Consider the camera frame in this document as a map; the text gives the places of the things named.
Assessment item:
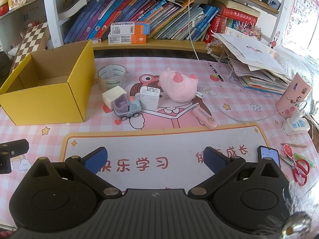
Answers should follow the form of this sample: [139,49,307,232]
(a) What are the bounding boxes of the clear bead string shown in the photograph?
[205,42,225,55]

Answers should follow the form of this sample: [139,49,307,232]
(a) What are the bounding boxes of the red scissors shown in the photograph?
[292,158,311,187]

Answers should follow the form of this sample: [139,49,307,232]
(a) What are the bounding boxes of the dark fuzzy cloth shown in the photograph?
[0,51,12,80]

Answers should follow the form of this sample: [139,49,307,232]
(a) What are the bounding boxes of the orange white toothpaste box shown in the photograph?
[108,33,148,45]
[110,21,151,36]

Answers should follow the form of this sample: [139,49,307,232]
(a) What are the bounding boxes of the black smartphone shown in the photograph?
[258,145,282,170]

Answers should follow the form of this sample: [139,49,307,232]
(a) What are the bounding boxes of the wooden pencil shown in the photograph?
[280,142,308,148]

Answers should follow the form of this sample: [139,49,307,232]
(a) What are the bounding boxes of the white foam block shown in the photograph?
[102,85,126,110]

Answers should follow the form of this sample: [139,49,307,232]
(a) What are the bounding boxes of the pink checked desk mat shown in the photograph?
[0,56,319,229]

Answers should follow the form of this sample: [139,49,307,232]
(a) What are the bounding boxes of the colourful bead ornament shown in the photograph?
[233,21,263,41]

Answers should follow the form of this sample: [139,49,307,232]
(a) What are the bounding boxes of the silver bell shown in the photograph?
[283,211,312,237]

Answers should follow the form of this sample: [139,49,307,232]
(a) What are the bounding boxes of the row of colourful books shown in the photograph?
[63,0,221,43]

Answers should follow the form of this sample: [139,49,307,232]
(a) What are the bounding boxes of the black pen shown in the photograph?
[207,61,224,82]

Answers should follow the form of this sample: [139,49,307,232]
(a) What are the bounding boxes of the red white figurine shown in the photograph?
[0,3,11,17]

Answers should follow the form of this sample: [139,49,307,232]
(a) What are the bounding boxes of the green marker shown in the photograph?
[293,152,317,169]

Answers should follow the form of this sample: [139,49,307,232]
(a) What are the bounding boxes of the grey toy truck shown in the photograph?
[114,94,143,120]

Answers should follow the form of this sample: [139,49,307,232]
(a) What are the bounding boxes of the white wooden desk bookshelf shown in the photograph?
[41,0,300,55]

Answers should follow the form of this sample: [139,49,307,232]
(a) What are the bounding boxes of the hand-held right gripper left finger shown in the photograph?
[31,146,122,198]

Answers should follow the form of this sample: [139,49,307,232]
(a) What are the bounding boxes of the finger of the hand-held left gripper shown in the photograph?
[0,139,30,156]

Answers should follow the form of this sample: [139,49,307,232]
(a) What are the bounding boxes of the pink utility knife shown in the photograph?
[192,105,217,130]

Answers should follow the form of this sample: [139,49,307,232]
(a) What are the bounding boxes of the alphabet wall poster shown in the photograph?
[281,0,319,55]

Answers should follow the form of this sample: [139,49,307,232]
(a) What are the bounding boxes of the white side shelf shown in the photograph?
[0,0,50,55]

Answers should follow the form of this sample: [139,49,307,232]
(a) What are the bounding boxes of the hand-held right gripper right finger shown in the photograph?
[187,146,283,197]

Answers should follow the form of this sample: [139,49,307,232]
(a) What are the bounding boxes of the white hanging cable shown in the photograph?
[188,0,308,123]

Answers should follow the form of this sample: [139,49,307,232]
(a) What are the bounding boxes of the pile of papers and books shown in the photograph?
[212,28,292,96]

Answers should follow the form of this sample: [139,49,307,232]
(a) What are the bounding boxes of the black device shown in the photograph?
[261,0,282,11]

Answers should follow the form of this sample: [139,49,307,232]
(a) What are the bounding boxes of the clear tape roll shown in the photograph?
[97,64,129,92]

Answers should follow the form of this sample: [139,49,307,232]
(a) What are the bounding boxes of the thick red dictionary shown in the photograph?
[219,5,259,29]

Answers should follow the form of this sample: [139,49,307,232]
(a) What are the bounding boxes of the white wall charger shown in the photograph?
[139,85,161,111]

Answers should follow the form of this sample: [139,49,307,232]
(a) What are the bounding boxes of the small metal scissors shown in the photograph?
[279,154,296,167]

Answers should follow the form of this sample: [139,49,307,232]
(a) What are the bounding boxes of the pink plush toy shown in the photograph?
[159,67,204,103]

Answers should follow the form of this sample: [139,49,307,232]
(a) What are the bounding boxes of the thick yellowed book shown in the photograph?
[217,0,262,16]

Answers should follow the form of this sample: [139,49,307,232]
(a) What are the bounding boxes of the white blue plug adapter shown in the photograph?
[281,116,311,136]

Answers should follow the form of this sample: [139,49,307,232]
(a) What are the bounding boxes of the yellow cardboard box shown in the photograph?
[0,39,96,126]

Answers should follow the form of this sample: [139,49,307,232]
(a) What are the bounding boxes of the wooden chessboard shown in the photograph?
[10,21,50,73]

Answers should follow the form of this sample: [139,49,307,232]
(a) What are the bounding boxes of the fluffy grey pompom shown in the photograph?
[256,184,315,239]

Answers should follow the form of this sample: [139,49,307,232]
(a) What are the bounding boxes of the pink tower power strip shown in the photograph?
[275,72,313,119]

